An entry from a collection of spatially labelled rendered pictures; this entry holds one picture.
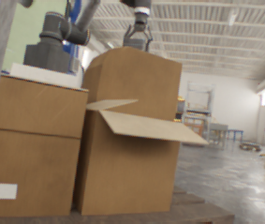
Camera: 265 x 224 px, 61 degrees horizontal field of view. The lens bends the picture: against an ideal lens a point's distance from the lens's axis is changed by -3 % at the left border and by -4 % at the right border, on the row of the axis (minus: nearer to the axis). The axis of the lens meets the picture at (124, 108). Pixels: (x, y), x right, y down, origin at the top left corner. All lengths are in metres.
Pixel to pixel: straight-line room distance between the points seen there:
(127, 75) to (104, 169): 0.62
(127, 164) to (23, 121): 0.39
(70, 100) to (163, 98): 0.76
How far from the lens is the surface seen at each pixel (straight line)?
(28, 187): 0.81
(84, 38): 2.52
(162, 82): 1.41
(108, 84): 1.24
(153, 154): 0.93
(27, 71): 0.99
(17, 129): 0.76
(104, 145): 0.83
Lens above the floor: 0.49
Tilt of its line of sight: 2 degrees up
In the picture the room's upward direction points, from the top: 9 degrees clockwise
